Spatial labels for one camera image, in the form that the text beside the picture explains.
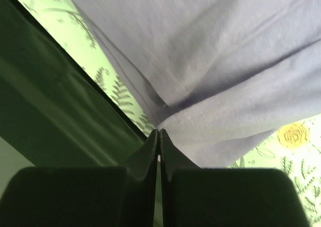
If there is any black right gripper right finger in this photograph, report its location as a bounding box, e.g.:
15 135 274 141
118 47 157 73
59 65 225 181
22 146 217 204
159 130 309 226

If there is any purple t shirt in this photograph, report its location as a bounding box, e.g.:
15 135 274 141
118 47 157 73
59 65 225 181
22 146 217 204
71 0 320 167

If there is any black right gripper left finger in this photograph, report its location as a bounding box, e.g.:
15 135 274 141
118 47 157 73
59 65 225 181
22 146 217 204
1 131 158 226

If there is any floral table mat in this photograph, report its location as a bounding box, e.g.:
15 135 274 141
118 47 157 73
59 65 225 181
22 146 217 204
18 0 320 226

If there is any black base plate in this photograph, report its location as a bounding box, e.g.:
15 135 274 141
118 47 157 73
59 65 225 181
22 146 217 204
1 0 146 167

